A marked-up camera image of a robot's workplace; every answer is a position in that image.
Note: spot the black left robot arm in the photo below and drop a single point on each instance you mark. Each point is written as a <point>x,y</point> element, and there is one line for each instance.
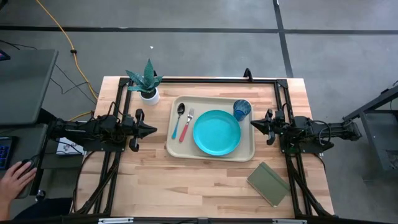
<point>90,130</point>

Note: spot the white plant pot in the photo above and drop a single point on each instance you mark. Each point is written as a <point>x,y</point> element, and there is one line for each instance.
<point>150,99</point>

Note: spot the turquoise plate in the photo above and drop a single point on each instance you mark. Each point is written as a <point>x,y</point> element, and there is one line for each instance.
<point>217,132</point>

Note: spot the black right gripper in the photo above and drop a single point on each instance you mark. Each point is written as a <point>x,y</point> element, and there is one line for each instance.
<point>270,130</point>

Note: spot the blue translucent cup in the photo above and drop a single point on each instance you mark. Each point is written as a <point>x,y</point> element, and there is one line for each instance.
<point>242,109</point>

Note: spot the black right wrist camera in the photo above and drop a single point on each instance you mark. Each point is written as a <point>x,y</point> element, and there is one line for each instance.
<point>279,116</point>

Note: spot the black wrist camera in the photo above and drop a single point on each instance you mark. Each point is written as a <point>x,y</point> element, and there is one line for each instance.
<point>279,116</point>
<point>128,122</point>

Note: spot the black keyboard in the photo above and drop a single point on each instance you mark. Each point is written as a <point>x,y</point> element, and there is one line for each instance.
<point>4,152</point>

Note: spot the silver metal bracket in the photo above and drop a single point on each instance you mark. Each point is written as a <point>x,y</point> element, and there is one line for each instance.
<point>115,220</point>
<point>289,221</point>

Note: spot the person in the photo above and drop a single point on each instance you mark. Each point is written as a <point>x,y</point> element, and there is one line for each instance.
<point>14,182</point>

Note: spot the green notebook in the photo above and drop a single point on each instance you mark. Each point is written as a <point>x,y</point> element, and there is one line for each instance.
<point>269,184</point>

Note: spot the black computer mouse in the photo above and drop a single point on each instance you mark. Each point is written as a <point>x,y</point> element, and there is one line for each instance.
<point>28,162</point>

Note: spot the grey lower desk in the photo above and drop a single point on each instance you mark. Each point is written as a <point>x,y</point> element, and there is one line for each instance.
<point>28,146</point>

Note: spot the white printed paper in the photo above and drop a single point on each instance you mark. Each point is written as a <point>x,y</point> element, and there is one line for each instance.
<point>70,148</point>

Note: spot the grey desk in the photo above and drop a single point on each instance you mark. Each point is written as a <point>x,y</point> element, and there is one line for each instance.
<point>25,87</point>
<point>28,146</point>

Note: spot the green snake plant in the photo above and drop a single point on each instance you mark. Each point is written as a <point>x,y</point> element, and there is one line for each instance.
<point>146,81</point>

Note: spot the black side table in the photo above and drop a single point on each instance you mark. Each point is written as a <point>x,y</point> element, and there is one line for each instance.
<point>373,130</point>

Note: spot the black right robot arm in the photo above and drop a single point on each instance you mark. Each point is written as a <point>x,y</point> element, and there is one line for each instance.
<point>320,130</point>

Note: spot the beige plastic tray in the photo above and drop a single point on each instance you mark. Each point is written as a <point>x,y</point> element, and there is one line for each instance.
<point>245,143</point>

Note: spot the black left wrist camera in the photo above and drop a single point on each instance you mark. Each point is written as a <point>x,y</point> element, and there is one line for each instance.
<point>128,122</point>

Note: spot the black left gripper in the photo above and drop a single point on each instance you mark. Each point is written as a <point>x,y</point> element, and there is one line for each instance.
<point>139,130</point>

